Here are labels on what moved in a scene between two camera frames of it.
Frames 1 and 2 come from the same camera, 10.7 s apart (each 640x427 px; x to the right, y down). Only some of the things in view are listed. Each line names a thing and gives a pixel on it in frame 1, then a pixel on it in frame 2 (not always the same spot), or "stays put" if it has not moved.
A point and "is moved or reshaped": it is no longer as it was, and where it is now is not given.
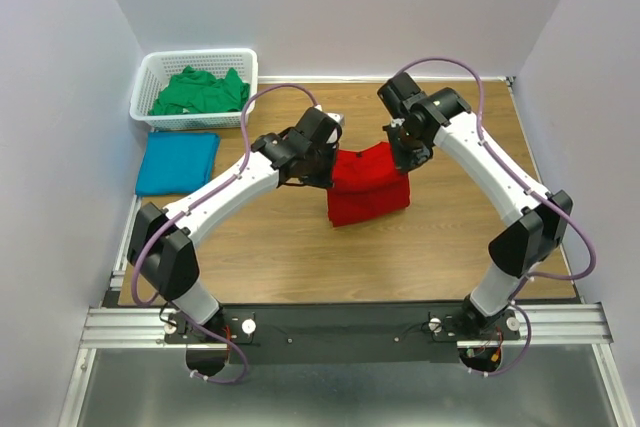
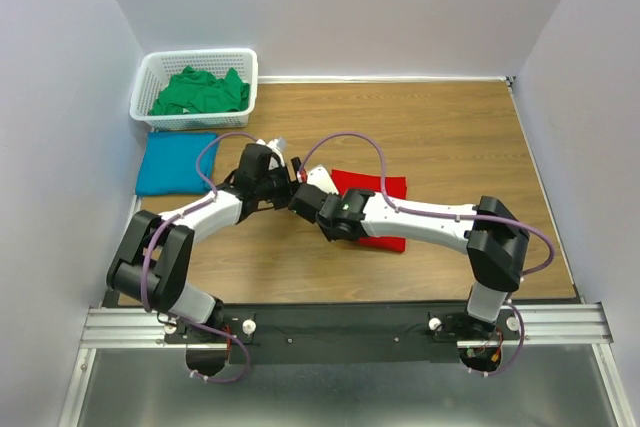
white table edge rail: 372,78 stays put
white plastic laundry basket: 195,89 stays put
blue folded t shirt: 177,163 stays put
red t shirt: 366,184 is moved or reshaped
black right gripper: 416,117 to 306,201
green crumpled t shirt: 192,91 stays put
